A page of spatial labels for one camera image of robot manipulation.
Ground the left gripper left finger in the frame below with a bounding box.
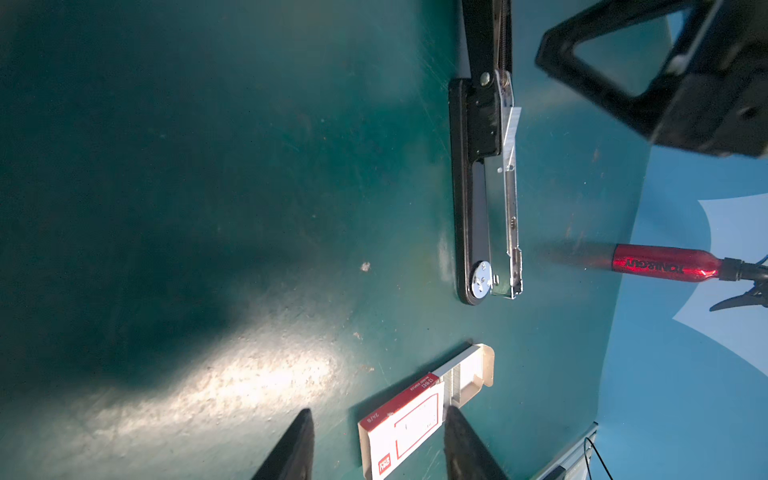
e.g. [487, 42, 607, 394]
[252, 408, 315, 480]

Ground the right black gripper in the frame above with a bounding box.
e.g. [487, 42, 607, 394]
[536, 1, 767, 159]

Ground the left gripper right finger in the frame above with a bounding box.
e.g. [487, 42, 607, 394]
[444, 406, 508, 480]

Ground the red white staple box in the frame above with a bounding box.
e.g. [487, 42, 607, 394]
[358, 343, 495, 480]

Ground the black stapler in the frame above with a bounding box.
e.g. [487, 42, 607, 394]
[448, 1, 523, 306]

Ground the red spray bottle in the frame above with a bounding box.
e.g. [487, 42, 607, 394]
[611, 244, 767, 312]

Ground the aluminium front rail bed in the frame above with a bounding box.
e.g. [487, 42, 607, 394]
[532, 422, 599, 480]

